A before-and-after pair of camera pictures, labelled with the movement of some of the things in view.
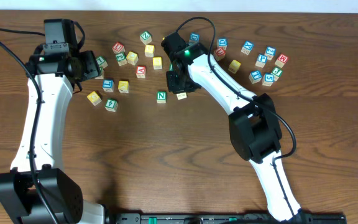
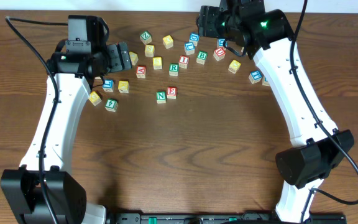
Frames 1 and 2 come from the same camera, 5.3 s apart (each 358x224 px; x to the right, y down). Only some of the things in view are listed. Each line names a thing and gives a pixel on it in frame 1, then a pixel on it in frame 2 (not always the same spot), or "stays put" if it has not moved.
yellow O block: (132, 58) stays put
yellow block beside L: (123, 86) stays put
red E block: (181, 96) to (171, 93)
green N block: (161, 96) stays put
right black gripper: (176, 84) to (206, 23)
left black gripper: (91, 65) to (119, 57)
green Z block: (145, 37) stays put
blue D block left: (194, 37) stays put
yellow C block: (94, 98) stays put
